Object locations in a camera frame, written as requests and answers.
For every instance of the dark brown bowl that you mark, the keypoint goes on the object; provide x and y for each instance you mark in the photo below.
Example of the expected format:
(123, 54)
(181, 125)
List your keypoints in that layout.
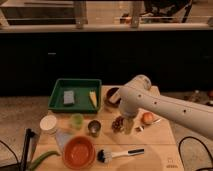
(109, 93)

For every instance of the yellow corn cob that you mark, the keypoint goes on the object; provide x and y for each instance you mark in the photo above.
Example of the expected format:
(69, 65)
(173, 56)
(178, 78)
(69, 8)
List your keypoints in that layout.
(93, 98)

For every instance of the black stand post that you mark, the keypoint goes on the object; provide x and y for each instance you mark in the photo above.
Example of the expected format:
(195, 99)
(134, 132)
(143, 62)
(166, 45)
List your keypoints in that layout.
(29, 135)

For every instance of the green cucumber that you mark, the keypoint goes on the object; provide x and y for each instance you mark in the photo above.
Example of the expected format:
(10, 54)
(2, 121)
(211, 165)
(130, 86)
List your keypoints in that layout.
(40, 159)

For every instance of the green plastic tray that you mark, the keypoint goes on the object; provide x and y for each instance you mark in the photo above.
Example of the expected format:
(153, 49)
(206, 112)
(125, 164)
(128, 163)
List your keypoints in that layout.
(81, 89)

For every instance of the grey sponge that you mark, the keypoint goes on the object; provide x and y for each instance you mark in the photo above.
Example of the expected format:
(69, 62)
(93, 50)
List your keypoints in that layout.
(68, 97)

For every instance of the green plastic cup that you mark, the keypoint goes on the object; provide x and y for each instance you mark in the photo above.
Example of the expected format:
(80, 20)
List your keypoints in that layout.
(77, 121)

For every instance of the white handled dish brush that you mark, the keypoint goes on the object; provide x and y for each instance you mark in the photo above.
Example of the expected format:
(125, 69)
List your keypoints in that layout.
(106, 155)

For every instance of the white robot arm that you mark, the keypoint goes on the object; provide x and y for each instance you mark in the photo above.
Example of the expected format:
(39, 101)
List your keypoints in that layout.
(136, 94)

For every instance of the small dark object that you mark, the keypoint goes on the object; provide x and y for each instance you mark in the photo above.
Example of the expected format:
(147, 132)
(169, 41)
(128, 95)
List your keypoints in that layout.
(139, 129)

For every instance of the small metal cup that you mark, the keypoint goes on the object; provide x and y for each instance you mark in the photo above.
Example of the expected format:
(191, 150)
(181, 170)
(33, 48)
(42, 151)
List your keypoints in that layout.
(94, 128)

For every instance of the red yellow apple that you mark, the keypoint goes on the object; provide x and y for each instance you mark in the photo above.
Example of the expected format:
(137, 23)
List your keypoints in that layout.
(147, 118)

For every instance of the orange red bowl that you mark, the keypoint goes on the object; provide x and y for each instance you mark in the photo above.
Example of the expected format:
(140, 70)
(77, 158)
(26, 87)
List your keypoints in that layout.
(78, 153)

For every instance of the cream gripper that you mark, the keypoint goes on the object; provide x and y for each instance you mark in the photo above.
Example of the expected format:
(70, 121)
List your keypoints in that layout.
(128, 124)

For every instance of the dark red grape bunch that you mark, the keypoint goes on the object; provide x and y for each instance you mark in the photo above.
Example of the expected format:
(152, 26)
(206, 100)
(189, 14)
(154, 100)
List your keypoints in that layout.
(117, 124)

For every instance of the white round lid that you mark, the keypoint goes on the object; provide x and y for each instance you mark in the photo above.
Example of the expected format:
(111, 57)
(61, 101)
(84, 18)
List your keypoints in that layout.
(48, 124)

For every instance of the tan block in bowl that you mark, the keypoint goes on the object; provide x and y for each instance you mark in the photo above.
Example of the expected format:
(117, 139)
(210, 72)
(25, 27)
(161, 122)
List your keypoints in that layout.
(114, 98)

